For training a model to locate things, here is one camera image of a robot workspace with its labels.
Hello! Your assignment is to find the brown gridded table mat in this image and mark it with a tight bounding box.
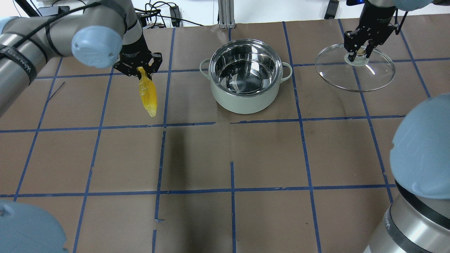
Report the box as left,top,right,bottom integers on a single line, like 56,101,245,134
0,14,449,253

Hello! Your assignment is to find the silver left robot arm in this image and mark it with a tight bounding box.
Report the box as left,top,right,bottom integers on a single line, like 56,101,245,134
0,0,162,253

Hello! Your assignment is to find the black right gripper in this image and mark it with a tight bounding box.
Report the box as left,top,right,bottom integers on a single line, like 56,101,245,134
344,0,397,62

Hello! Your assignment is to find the aluminium frame post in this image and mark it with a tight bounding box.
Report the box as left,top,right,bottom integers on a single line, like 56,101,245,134
218,0,236,29

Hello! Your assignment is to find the pale green cooking pot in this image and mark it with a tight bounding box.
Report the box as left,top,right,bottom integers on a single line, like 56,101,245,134
199,39,294,114

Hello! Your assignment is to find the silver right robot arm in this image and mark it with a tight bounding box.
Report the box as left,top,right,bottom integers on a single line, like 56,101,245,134
344,0,450,253

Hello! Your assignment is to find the yellow corn cob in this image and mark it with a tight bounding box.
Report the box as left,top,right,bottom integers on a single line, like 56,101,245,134
137,67,158,117

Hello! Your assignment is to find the glass pot lid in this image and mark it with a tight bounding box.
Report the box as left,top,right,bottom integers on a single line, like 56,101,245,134
315,44,396,93

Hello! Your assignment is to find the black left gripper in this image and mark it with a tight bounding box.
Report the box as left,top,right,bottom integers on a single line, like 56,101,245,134
114,28,163,79

